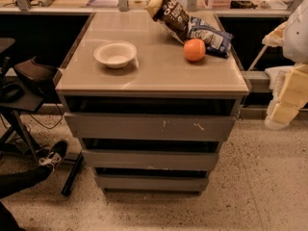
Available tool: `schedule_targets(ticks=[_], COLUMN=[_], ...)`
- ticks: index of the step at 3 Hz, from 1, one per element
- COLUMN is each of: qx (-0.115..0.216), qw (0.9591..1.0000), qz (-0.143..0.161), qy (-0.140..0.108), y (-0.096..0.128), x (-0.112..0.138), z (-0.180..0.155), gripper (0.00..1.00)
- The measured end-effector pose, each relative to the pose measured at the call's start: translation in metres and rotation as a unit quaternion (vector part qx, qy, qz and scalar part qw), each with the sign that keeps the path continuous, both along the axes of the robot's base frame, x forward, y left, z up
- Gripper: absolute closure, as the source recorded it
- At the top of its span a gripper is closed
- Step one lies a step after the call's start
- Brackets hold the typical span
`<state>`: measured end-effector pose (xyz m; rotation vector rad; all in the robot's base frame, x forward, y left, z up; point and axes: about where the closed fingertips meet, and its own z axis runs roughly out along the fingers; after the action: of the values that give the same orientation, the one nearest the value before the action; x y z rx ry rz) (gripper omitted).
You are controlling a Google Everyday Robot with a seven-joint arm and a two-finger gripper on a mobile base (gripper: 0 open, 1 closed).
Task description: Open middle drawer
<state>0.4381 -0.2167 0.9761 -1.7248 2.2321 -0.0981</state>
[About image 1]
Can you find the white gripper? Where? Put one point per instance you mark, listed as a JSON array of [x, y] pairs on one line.
[[296, 38]]

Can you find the grey drawer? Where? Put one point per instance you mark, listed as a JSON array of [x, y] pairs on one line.
[[150, 159], [150, 127], [151, 184]]

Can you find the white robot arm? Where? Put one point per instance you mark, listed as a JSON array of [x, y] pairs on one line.
[[295, 46]]

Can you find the grey drawer cabinet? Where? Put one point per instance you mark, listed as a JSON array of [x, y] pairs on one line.
[[159, 81]]

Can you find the grey bottom drawer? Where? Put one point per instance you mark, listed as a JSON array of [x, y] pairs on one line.
[[151, 184]]

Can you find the grey top drawer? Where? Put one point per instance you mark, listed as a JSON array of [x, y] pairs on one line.
[[150, 127]]

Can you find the blue white snack bag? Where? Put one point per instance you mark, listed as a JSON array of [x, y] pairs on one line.
[[217, 43]]

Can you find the orange fruit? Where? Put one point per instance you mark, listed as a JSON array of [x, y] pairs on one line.
[[194, 50]]

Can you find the brown snack bag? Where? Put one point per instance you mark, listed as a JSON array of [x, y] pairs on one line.
[[171, 15]]

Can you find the white paper bowl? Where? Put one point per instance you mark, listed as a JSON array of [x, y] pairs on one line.
[[115, 54]]

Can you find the black sneaker with white laces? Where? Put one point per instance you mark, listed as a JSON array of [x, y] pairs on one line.
[[56, 155]]

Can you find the black VR headset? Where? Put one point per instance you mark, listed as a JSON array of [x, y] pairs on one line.
[[37, 77]]

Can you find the black trouser leg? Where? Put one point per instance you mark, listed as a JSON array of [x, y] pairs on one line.
[[13, 183]]

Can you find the white dustpan with handle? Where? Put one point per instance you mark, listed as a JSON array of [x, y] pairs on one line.
[[264, 81]]

